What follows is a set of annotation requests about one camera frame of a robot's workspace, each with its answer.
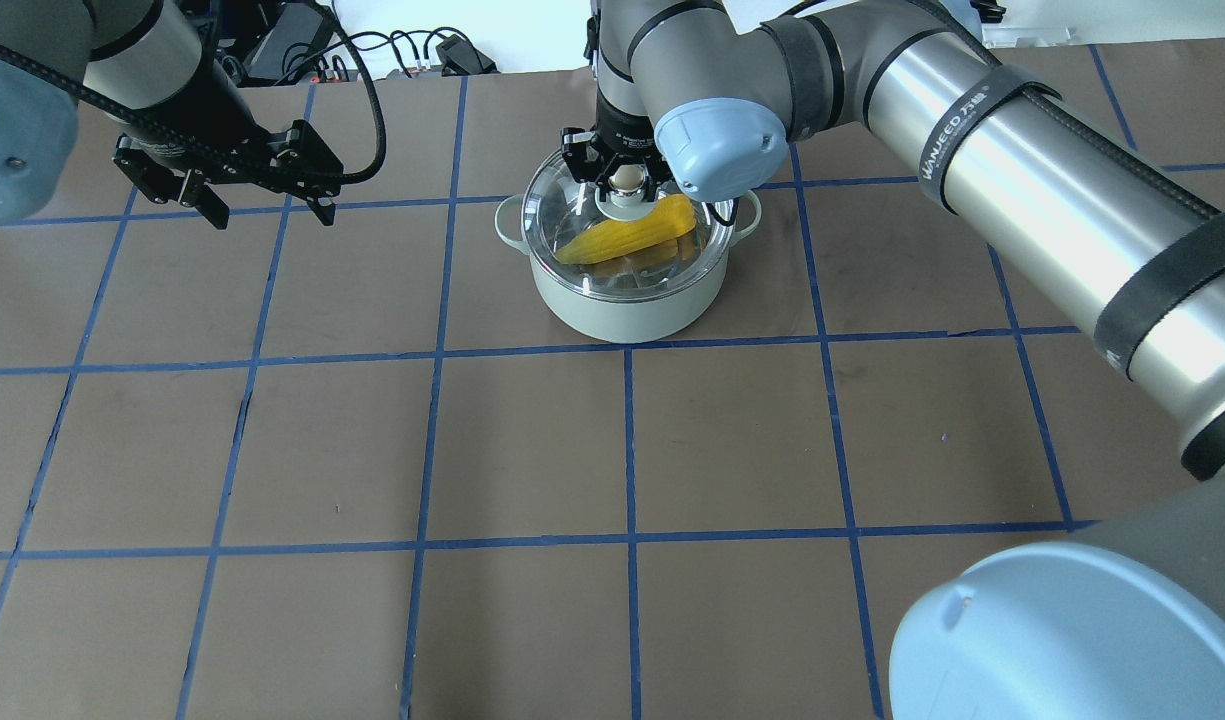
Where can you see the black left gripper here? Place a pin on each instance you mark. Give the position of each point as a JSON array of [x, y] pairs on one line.
[[204, 112]]

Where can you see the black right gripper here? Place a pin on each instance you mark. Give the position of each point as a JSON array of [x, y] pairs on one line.
[[620, 128]]

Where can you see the yellow corn cob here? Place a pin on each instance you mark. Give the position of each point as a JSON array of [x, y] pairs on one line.
[[672, 217]]

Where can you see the glass pot lid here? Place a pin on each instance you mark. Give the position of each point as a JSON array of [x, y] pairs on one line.
[[555, 208]]

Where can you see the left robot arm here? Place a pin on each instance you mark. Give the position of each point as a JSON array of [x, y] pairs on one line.
[[119, 56]]

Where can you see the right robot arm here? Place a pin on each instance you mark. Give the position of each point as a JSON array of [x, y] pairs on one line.
[[742, 522]]

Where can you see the pale green cooking pot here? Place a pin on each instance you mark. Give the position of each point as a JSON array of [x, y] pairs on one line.
[[636, 322]]

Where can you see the black power adapter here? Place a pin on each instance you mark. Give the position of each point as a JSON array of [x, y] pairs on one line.
[[297, 31]]

